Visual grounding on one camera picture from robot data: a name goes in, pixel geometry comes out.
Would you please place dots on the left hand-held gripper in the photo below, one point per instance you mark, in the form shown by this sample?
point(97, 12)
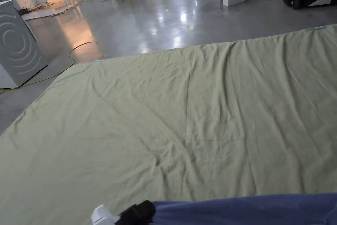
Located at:
point(101, 215)

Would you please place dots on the dark blue garment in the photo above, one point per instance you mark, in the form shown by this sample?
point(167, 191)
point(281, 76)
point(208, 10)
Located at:
point(237, 210)

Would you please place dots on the bed with pale green sheet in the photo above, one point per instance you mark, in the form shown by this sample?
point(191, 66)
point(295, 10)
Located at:
point(168, 109)

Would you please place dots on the pale blue tape strip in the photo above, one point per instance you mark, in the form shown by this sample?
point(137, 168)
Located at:
point(319, 27)
point(97, 61)

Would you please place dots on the white washing machine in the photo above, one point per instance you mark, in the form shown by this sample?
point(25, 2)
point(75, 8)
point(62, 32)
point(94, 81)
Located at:
point(17, 45)

